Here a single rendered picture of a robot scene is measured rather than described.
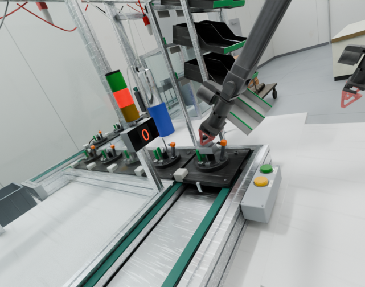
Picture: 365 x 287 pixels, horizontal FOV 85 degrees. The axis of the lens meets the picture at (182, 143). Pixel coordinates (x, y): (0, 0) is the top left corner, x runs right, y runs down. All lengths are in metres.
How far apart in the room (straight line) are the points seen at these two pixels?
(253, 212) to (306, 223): 0.15
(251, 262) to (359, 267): 0.22
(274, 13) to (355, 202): 0.57
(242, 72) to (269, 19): 0.14
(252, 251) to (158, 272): 0.26
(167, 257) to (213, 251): 0.15
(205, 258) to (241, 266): 0.13
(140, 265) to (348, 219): 0.58
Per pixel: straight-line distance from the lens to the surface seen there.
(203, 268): 0.52
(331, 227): 0.70
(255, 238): 0.67
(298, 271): 0.61
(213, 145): 0.78
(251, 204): 0.61
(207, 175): 0.76
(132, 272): 0.66
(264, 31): 0.62
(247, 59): 0.62
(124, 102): 0.65
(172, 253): 0.63
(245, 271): 0.62
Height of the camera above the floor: 1.37
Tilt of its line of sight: 21 degrees down
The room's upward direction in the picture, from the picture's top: 20 degrees counter-clockwise
